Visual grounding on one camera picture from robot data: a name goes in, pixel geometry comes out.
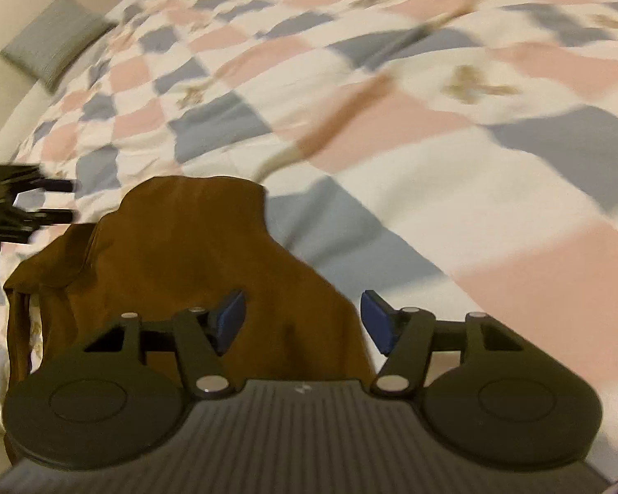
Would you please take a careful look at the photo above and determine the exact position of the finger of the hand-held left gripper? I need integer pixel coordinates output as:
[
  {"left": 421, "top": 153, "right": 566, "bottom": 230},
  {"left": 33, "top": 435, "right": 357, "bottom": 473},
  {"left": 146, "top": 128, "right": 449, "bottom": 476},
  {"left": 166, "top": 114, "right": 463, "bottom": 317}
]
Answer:
[
  {"left": 18, "top": 177, "right": 75, "bottom": 193},
  {"left": 23, "top": 208, "right": 80, "bottom": 226}
]

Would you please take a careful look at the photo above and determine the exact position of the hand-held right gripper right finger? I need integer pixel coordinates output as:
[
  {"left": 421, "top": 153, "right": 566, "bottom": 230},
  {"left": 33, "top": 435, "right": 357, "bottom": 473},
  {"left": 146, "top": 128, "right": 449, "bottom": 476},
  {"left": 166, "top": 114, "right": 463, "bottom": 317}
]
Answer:
[{"left": 359, "top": 289, "right": 529, "bottom": 398}]

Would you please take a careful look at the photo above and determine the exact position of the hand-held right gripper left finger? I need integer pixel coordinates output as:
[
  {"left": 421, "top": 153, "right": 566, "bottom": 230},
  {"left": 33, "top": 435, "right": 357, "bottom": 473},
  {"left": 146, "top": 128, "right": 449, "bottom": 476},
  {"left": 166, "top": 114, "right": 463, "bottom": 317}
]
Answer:
[{"left": 82, "top": 289, "right": 248, "bottom": 400}]

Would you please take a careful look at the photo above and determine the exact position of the brown garment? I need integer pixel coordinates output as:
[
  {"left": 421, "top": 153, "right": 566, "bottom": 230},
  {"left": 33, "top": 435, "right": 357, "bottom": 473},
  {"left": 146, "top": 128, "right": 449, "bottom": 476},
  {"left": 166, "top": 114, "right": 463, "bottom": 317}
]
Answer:
[{"left": 2, "top": 175, "right": 379, "bottom": 469}]

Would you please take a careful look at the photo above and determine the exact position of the grey pillow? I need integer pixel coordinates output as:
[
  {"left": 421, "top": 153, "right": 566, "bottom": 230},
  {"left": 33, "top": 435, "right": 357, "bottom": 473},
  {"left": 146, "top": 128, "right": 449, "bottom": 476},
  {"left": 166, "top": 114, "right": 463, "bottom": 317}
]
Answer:
[{"left": 0, "top": 0, "right": 117, "bottom": 94}]

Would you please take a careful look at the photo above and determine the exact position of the checkered pink grey white blanket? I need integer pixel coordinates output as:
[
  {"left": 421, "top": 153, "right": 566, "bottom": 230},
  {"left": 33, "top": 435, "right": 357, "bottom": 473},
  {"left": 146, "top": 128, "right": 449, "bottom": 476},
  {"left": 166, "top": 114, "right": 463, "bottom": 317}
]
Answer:
[{"left": 0, "top": 0, "right": 618, "bottom": 454}]

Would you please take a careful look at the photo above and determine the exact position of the tan cord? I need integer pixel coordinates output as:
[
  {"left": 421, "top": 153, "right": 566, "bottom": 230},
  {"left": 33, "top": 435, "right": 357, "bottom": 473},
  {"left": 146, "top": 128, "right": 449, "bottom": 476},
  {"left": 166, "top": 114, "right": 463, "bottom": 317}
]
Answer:
[{"left": 255, "top": 0, "right": 534, "bottom": 186}]

